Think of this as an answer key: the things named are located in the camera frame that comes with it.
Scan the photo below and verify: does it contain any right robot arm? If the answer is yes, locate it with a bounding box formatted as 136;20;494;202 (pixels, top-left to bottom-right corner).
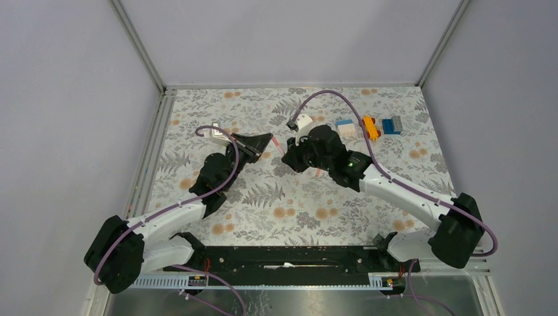
282;123;485;271

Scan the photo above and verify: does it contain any blue grey toy block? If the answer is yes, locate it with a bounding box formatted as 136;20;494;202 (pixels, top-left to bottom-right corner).
382;115;403;135

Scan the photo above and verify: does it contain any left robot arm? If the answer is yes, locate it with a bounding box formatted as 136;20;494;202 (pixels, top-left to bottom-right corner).
84;133;273;294

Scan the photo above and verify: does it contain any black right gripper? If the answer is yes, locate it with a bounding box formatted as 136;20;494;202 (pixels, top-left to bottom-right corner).
282;130;332;172

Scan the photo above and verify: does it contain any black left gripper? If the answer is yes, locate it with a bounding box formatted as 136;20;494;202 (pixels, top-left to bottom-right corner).
222;134;274;192

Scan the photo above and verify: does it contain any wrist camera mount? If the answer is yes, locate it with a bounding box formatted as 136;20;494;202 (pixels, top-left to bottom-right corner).
287;114;315;145
210;127;230;146

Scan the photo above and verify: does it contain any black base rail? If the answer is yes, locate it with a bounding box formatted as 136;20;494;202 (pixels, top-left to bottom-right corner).
185;246;420;280

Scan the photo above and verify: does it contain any blue white toy block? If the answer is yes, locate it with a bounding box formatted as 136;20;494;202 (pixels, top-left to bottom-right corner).
335;119;356;137

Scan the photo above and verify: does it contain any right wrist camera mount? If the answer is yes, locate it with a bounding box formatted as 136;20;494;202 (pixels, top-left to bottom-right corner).
287;114;315;145

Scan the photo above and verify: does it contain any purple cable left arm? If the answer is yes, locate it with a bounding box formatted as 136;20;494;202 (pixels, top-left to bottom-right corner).
93;125;241;286

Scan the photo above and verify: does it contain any orange toy car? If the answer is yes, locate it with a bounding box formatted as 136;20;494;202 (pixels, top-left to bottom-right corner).
361;115;382;142

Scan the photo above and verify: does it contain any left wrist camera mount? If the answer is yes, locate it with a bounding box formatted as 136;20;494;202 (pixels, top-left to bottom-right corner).
210;127;230;146

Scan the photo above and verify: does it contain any white slotted cable duct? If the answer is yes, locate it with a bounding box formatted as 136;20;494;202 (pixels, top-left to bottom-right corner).
130;271;404;291

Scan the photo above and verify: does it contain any floral patterned table mat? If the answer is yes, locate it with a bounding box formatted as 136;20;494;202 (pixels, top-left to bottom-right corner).
130;87;455;246

